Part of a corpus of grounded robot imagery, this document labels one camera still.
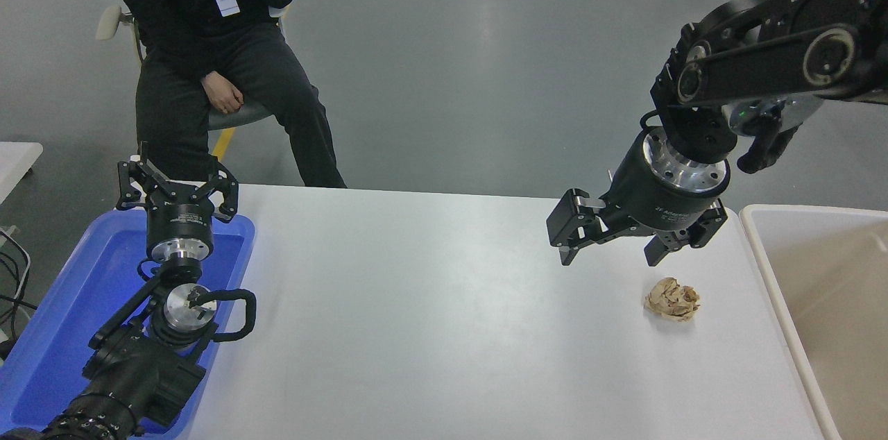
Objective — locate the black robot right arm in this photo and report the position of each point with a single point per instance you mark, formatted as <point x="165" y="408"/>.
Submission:
<point x="777" y="65"/>

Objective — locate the small white side table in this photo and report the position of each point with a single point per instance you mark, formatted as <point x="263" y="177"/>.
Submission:
<point x="15" y="162"/>

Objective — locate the seated person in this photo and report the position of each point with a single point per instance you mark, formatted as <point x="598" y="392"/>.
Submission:
<point x="180" y="44"/>

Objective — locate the grey chair with pale backrest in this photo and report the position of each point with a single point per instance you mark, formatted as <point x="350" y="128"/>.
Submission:
<point x="239" y="117"/>

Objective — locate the blue plastic tray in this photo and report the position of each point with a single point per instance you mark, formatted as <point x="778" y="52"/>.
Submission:
<point x="62" y="315"/>

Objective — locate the seated person's hand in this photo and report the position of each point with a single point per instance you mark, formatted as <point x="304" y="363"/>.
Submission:
<point x="222" y="94"/>

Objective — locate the crumpled tan paper ball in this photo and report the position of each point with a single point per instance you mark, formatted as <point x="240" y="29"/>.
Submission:
<point x="671" y="299"/>

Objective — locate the large pale bin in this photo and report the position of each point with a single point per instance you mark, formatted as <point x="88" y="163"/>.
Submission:
<point x="839" y="315"/>

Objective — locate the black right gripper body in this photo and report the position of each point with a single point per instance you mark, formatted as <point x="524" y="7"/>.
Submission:
<point x="652" y="200"/>

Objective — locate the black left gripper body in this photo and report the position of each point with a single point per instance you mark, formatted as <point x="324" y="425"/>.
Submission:
<point x="180" y="218"/>

